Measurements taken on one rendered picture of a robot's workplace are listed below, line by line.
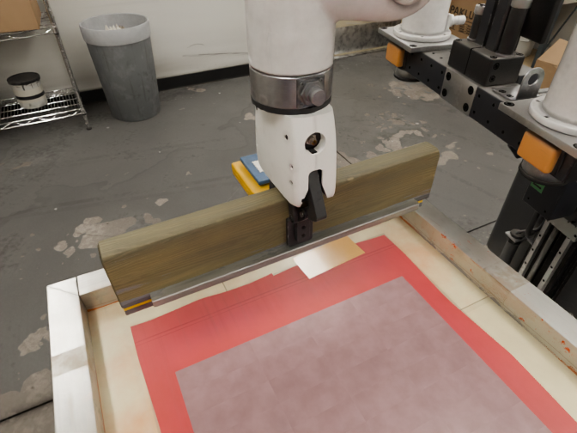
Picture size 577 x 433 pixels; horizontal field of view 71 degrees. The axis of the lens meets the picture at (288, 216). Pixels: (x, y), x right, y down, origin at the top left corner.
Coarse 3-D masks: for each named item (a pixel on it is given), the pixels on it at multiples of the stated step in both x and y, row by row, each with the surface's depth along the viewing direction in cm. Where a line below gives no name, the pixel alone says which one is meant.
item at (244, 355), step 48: (240, 288) 59; (144, 336) 52; (192, 336) 52; (240, 336) 52; (288, 336) 52; (192, 384) 47; (240, 384) 47; (288, 384) 47; (336, 384) 47; (192, 432) 43; (240, 432) 43; (288, 432) 43; (336, 432) 43
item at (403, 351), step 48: (384, 240) 66; (288, 288) 59; (336, 288) 59; (384, 288) 59; (432, 288) 59; (336, 336) 52; (384, 336) 52; (432, 336) 52; (480, 336) 52; (384, 384) 47; (432, 384) 47; (480, 384) 47; (528, 384) 47; (384, 432) 43; (432, 432) 43; (480, 432) 43; (528, 432) 43; (576, 432) 43
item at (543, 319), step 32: (416, 224) 67; (448, 224) 64; (448, 256) 63; (480, 256) 59; (64, 288) 54; (96, 288) 54; (480, 288) 58; (512, 288) 54; (64, 320) 50; (544, 320) 50; (576, 320) 50; (64, 352) 47; (576, 352) 47; (64, 384) 44; (96, 384) 47; (64, 416) 41; (96, 416) 42
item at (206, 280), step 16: (400, 208) 52; (416, 208) 53; (352, 224) 50; (368, 224) 51; (320, 240) 48; (256, 256) 46; (272, 256) 46; (288, 256) 47; (208, 272) 44; (224, 272) 44; (240, 272) 45; (176, 288) 43; (192, 288) 43; (160, 304) 42
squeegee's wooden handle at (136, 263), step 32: (384, 160) 49; (416, 160) 50; (352, 192) 48; (384, 192) 50; (416, 192) 54; (160, 224) 41; (192, 224) 41; (224, 224) 42; (256, 224) 44; (320, 224) 48; (128, 256) 38; (160, 256) 40; (192, 256) 42; (224, 256) 44; (128, 288) 41; (160, 288) 43
